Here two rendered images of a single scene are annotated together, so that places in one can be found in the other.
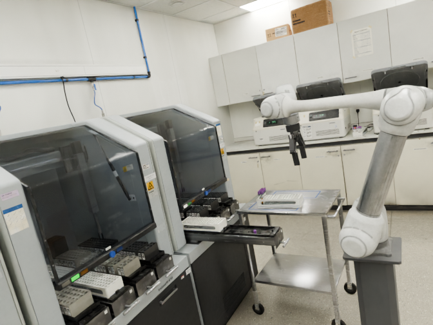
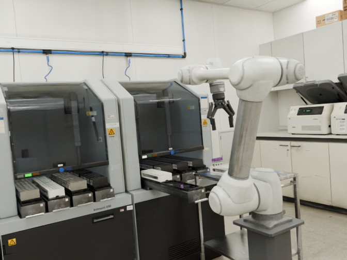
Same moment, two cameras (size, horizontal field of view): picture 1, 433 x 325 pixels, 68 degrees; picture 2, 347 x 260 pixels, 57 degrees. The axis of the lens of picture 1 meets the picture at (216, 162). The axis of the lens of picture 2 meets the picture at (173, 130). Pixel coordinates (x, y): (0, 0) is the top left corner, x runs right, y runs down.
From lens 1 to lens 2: 1.06 m
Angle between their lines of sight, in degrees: 26
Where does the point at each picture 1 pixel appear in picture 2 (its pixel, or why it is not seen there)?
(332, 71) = not seen: outside the picture
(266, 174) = (295, 164)
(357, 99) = not seen: hidden behind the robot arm
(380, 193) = (238, 156)
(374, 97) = not seen: hidden behind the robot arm
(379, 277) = (260, 249)
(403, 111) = (236, 76)
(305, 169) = (335, 166)
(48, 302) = (6, 184)
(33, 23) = (90, 12)
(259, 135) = (293, 123)
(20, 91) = (71, 59)
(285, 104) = (193, 71)
